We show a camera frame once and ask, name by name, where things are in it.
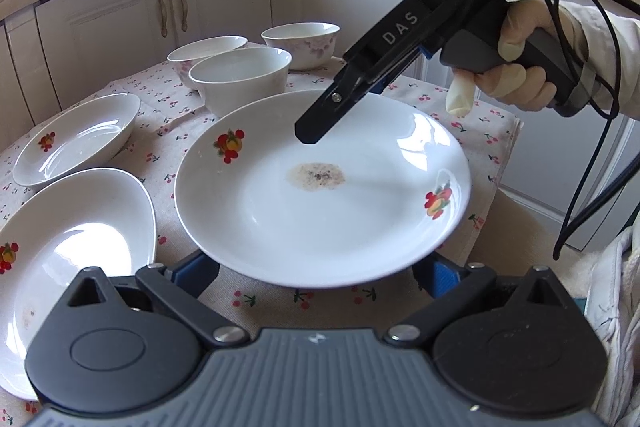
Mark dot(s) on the white floral bowl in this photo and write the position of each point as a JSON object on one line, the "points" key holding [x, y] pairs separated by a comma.
{"points": [[200, 49], [300, 52]]}

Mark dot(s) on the cherry print tablecloth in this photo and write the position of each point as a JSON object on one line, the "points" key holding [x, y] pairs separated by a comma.
{"points": [[165, 117]]}

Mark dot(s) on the white quilted garment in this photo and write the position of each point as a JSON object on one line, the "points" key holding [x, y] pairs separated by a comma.
{"points": [[615, 332]]}

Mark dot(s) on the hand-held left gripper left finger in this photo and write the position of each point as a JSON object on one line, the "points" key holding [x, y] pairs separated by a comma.
{"points": [[192, 274]]}

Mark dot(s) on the large white fruit-print plate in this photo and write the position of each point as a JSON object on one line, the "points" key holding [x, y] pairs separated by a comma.
{"points": [[280, 232]]}

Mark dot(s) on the person's right forearm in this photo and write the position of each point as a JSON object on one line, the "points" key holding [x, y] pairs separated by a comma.
{"points": [[625, 57]]}

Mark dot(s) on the small white fruit-print plate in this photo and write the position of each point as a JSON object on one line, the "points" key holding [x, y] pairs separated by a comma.
{"points": [[75, 142]]}

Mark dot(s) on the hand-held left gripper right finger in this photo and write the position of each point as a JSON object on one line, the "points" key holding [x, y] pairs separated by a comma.
{"points": [[445, 279]]}

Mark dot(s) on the person's right hand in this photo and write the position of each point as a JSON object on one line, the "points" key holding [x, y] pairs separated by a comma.
{"points": [[505, 82]]}

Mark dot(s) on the white deep bowl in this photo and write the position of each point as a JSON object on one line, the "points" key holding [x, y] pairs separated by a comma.
{"points": [[240, 82]]}

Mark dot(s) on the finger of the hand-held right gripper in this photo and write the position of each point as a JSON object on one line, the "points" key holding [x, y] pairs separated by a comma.
{"points": [[325, 112]]}

